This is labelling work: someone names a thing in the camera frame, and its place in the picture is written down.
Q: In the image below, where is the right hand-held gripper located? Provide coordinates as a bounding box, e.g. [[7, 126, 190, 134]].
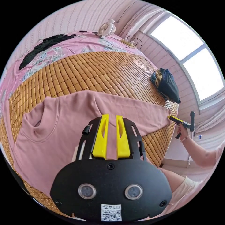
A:
[[167, 116, 191, 140]]

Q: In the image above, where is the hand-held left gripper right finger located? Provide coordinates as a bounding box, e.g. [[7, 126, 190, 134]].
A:
[[116, 115, 131, 160]]

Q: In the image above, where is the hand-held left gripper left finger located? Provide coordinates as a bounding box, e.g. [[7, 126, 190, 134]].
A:
[[92, 114, 109, 160]]

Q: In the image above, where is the pink sweatshirt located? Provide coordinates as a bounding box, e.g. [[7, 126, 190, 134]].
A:
[[13, 90, 172, 200]]

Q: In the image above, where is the person's right forearm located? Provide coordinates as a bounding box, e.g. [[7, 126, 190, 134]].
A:
[[181, 135, 217, 168]]

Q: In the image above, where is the person's right hand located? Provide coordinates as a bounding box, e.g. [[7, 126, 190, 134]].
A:
[[177, 126, 190, 142]]

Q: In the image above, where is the pile of clothes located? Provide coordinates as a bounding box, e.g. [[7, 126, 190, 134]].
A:
[[150, 68, 181, 104]]

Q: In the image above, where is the white curtain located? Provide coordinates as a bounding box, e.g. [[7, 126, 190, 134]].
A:
[[193, 99, 225, 147]]

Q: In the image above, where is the window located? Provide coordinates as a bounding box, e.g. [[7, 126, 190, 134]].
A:
[[138, 10, 224, 110]]

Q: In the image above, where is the bed with woven mat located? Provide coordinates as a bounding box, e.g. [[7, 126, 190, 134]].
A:
[[0, 30, 179, 219]]

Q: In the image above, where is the person's body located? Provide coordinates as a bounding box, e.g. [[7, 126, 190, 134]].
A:
[[159, 142, 225, 211]]

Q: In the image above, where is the power strip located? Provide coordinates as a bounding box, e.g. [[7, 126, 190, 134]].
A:
[[121, 39, 136, 47]]

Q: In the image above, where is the white table fan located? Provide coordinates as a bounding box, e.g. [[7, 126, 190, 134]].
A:
[[95, 19, 116, 39]]

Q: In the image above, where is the black garment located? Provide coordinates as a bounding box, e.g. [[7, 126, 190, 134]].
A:
[[18, 33, 77, 71]]

